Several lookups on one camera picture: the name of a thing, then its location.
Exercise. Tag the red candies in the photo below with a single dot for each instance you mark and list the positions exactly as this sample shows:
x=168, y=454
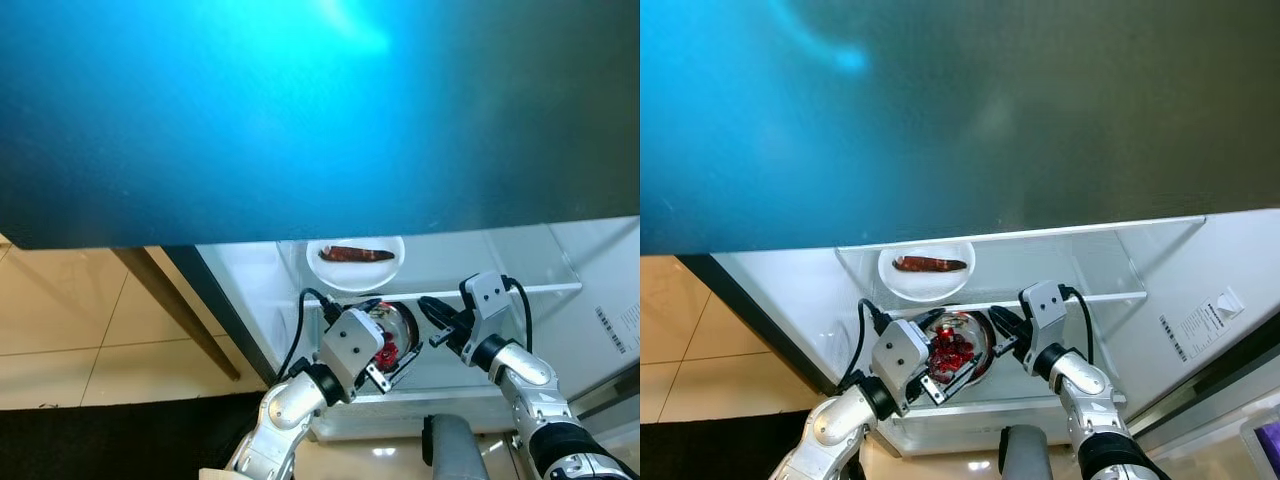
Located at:
x=955, y=350
x=387, y=352

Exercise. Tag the shiny steel bowl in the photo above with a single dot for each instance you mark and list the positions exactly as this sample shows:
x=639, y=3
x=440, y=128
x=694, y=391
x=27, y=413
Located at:
x=400, y=315
x=960, y=320

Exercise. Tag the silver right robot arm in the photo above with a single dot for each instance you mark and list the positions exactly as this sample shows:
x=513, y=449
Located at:
x=1075, y=380
x=525, y=370

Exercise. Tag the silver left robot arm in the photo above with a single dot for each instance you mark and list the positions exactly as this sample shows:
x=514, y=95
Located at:
x=835, y=425
x=285, y=410

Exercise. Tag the white fridge label sticker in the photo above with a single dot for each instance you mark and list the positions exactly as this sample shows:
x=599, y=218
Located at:
x=625, y=325
x=1200, y=325

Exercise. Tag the grey fridge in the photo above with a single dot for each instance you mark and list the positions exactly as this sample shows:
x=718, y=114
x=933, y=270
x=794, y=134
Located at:
x=300, y=120
x=950, y=120

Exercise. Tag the white round plate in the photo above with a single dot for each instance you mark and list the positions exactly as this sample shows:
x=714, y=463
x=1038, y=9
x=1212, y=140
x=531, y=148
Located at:
x=925, y=288
x=355, y=278

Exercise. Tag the dark brown sausage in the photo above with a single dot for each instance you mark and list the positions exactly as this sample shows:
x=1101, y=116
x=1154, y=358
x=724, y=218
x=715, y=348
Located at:
x=355, y=254
x=930, y=263

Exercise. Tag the light wooden table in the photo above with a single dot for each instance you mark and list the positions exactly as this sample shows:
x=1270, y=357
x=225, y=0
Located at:
x=183, y=315

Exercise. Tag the black floor mat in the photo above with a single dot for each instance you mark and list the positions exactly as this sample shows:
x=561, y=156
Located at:
x=100, y=440
x=720, y=450

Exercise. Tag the blue chocolate bar packet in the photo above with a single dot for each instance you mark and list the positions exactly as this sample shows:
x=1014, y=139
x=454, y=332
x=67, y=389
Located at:
x=1270, y=442

